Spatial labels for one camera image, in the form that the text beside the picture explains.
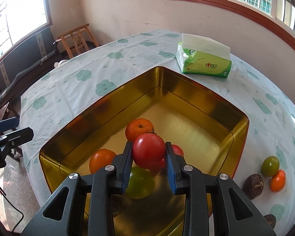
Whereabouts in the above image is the dark passion fruit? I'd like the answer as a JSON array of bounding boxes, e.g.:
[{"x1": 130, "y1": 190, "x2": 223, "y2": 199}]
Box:
[
  {"x1": 242, "y1": 174, "x2": 264, "y2": 200},
  {"x1": 264, "y1": 214, "x2": 277, "y2": 229}
]

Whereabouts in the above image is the orange mandarin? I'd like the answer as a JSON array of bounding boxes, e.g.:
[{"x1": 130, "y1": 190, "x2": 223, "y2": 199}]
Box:
[
  {"x1": 89, "y1": 149, "x2": 116, "y2": 174},
  {"x1": 270, "y1": 169, "x2": 286, "y2": 193},
  {"x1": 125, "y1": 118, "x2": 154, "y2": 142}
]

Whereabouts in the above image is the green tomato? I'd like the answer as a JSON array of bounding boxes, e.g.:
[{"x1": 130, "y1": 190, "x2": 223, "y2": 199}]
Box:
[
  {"x1": 261, "y1": 156, "x2": 280, "y2": 177},
  {"x1": 125, "y1": 167, "x2": 156, "y2": 199}
]

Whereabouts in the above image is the small red tomato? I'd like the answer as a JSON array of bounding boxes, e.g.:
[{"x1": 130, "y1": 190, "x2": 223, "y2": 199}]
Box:
[{"x1": 149, "y1": 144, "x2": 184, "y2": 175}]

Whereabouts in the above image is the large red tomato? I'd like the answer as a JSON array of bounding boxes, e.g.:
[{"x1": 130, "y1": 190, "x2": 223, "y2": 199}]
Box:
[{"x1": 132, "y1": 133, "x2": 166, "y2": 169}]

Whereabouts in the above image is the dark sofa bench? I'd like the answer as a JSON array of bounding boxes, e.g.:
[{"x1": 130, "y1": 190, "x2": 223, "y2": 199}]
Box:
[{"x1": 0, "y1": 27, "x2": 61, "y2": 108}]

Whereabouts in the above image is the cloud pattern tablecloth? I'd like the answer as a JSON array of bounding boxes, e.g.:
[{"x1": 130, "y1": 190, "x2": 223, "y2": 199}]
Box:
[{"x1": 20, "y1": 29, "x2": 295, "y2": 235}]

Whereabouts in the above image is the green tomato on table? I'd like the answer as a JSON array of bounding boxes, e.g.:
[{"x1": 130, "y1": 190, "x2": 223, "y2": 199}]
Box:
[{"x1": 261, "y1": 156, "x2": 280, "y2": 177}]

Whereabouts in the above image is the gold maroon toffee tin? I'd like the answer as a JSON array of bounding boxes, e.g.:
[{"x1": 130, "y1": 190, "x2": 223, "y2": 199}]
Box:
[{"x1": 38, "y1": 65, "x2": 250, "y2": 236}]

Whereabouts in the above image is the wooden stool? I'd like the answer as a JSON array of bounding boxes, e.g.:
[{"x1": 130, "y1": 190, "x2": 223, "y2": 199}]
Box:
[{"x1": 54, "y1": 23, "x2": 100, "y2": 59}]

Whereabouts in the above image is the large side window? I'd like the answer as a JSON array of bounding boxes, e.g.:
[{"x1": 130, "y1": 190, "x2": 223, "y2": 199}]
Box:
[{"x1": 0, "y1": 0, "x2": 51, "y2": 60}]

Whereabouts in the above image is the green tissue pack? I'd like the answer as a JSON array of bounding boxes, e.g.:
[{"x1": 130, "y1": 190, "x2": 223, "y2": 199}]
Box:
[{"x1": 176, "y1": 34, "x2": 232, "y2": 78}]

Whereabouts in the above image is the black cable on floor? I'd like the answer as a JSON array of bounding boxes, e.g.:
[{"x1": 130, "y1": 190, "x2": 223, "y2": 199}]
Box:
[{"x1": 0, "y1": 181, "x2": 24, "y2": 234}]

